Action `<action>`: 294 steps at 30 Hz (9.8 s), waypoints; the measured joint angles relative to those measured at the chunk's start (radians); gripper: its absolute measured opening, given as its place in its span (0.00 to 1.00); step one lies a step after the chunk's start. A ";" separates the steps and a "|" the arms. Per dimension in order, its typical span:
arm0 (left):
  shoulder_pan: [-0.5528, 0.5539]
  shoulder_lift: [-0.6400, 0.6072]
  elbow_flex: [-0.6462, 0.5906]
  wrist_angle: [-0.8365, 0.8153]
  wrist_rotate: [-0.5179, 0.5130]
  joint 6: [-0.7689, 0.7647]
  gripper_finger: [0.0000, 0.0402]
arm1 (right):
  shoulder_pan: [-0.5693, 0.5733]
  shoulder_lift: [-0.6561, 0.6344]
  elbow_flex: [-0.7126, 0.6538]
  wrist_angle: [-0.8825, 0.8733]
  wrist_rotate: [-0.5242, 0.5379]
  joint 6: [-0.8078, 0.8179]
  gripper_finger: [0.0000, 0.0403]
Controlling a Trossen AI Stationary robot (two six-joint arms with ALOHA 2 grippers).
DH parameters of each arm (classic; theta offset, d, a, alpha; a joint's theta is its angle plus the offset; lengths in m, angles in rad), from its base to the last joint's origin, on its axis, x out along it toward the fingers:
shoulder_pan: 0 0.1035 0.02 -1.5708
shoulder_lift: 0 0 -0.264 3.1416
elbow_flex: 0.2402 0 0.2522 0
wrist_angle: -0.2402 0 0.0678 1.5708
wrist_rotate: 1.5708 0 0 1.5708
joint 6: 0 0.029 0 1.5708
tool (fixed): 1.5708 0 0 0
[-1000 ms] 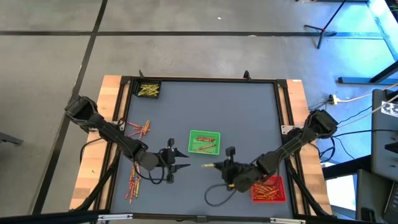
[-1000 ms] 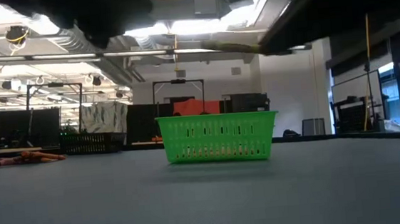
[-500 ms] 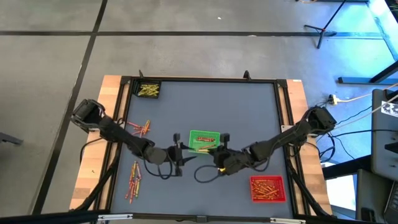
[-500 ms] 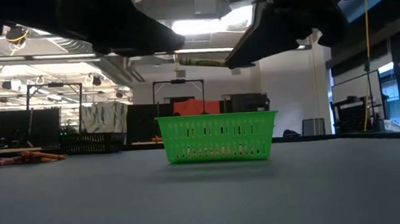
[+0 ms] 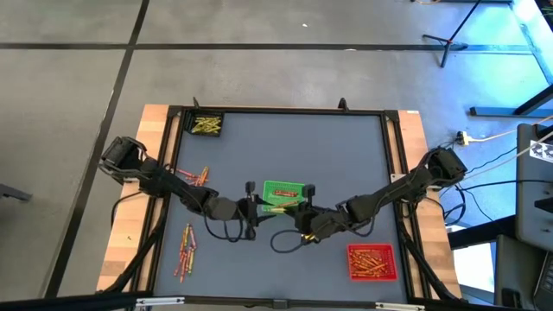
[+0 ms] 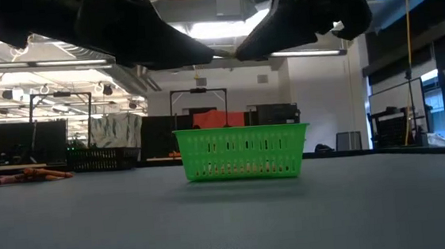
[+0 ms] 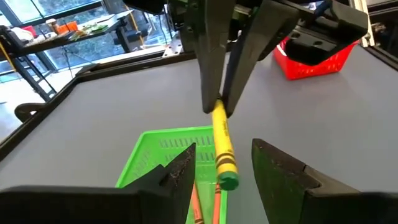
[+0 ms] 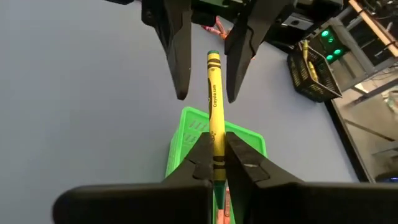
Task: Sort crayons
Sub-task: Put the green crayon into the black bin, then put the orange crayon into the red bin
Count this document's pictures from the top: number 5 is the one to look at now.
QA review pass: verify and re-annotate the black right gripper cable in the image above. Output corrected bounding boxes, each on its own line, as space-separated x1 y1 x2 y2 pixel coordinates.
270 228 313 255

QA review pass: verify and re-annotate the green plastic basket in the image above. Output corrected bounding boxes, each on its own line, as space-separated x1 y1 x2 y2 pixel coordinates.
262 180 307 214

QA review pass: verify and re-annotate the red plastic basket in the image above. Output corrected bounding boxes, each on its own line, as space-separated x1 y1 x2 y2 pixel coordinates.
346 243 399 282

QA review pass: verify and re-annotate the fiducial marker sheet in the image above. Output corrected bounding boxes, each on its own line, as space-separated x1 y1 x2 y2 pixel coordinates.
529 139 553 164

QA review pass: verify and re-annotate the grey computer case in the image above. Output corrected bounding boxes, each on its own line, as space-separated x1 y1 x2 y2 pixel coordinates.
493 234 543 310

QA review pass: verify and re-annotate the black tripod stand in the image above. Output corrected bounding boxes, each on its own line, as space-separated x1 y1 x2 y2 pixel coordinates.
421 0 483 69

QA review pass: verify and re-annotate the black plastic crate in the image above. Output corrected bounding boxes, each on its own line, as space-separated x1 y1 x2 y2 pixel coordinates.
185 111 225 138

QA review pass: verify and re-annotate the grey equipment cabinet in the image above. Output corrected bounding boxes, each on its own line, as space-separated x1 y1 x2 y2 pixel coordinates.
515 123 553 252

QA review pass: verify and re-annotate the black diagonal strut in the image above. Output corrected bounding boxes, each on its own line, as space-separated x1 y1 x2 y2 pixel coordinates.
101 202 169 295
395 211 461 301

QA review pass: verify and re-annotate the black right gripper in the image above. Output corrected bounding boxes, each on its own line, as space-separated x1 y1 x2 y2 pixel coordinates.
280 183 347 237

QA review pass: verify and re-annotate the black desk frame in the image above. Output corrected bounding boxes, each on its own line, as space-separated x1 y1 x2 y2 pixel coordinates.
469 0 553 118

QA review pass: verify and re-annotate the grey chair leg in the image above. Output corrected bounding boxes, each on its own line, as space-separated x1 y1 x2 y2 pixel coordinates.
0 183 34 202

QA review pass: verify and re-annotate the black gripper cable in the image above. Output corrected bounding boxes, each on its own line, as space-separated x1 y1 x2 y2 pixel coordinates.
201 213 257 244
270 228 313 255

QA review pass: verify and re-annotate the wooden table board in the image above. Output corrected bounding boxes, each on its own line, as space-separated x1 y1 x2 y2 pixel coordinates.
95 103 462 300

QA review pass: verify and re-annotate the black desk bar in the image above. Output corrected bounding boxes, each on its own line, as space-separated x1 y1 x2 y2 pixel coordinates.
447 214 519 251

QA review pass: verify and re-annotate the yellow white extension cable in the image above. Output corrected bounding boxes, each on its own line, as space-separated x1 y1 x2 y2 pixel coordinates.
470 114 553 143

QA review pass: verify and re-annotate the silver metal bracket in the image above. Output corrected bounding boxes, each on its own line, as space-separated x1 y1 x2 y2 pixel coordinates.
134 295 186 311
374 301 427 311

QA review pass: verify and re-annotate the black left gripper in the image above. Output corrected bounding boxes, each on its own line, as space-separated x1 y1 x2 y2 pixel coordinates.
237 181 278 230

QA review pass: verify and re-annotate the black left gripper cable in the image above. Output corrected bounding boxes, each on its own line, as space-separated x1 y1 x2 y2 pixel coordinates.
201 213 257 244

